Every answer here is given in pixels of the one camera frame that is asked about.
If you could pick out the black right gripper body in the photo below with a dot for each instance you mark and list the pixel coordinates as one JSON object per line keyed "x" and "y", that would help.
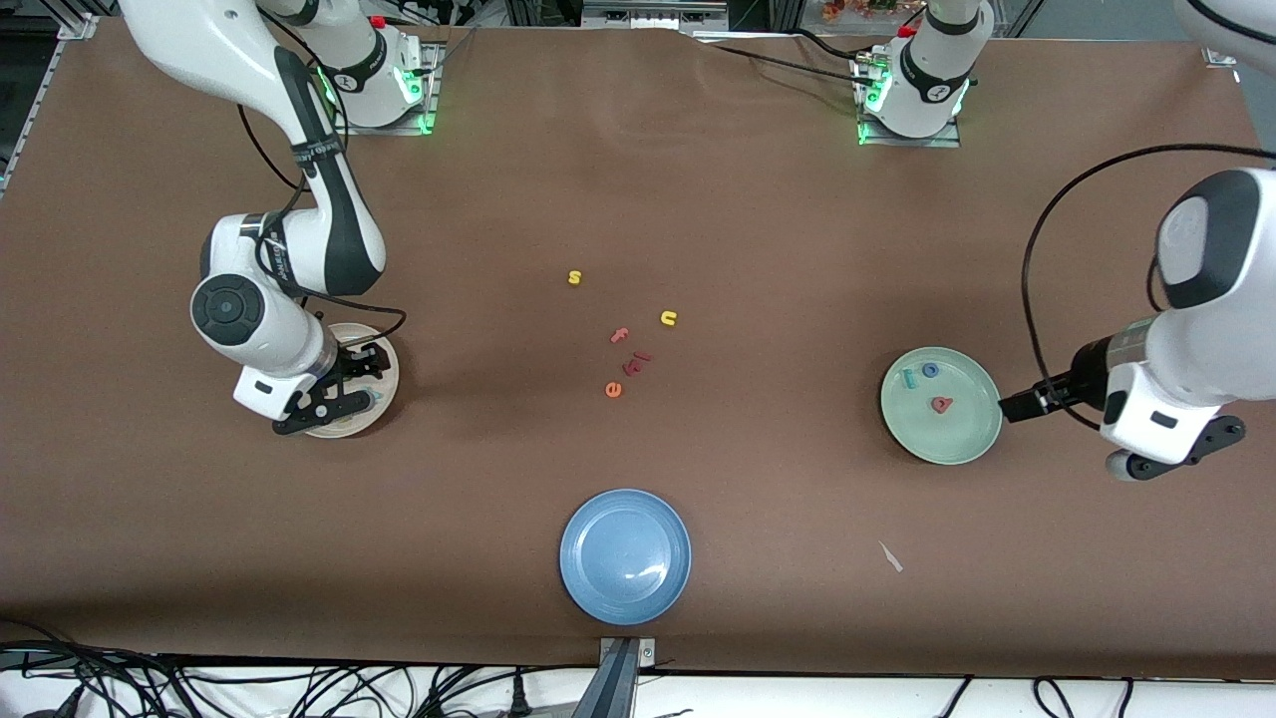
{"x": 351, "y": 363}

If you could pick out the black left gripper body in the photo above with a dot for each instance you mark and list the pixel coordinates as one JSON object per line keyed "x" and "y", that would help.
{"x": 1059, "y": 389}

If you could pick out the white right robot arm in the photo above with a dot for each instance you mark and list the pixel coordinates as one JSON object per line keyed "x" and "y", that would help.
{"x": 334, "y": 239}

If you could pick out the beige brown plate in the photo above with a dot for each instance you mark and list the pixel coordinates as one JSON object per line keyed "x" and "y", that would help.
{"x": 391, "y": 384}

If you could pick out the pale green plate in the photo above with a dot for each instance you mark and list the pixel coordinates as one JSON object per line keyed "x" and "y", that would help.
{"x": 957, "y": 439}

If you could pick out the grey tape scrap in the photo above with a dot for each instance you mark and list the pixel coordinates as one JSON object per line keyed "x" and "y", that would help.
{"x": 890, "y": 556}

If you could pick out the blue plate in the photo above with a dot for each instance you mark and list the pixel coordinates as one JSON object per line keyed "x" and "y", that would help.
{"x": 625, "y": 556}

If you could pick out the black power plug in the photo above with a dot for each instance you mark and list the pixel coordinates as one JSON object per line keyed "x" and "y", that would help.
{"x": 518, "y": 693}

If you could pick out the brown table cover sheet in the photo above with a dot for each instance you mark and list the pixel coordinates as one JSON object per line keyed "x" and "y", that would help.
{"x": 698, "y": 199}

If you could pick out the orange artificial flowers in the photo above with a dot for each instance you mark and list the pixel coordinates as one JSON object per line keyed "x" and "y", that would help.
{"x": 857, "y": 8}

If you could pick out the grey metal box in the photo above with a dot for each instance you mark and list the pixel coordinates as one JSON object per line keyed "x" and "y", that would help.
{"x": 648, "y": 15}

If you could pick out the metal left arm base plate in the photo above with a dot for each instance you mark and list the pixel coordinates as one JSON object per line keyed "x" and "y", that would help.
{"x": 952, "y": 142}

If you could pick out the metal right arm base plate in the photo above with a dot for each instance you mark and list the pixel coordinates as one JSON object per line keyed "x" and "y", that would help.
{"x": 431, "y": 100}

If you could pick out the metal corner bracket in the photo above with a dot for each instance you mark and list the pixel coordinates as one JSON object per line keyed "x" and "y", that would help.
{"x": 78, "y": 26}
{"x": 1218, "y": 58}

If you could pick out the metal mount bracket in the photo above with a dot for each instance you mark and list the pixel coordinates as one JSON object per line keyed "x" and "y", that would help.
{"x": 648, "y": 653}

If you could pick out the grey camera mount pole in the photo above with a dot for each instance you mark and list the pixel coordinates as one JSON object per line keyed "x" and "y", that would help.
{"x": 613, "y": 688}

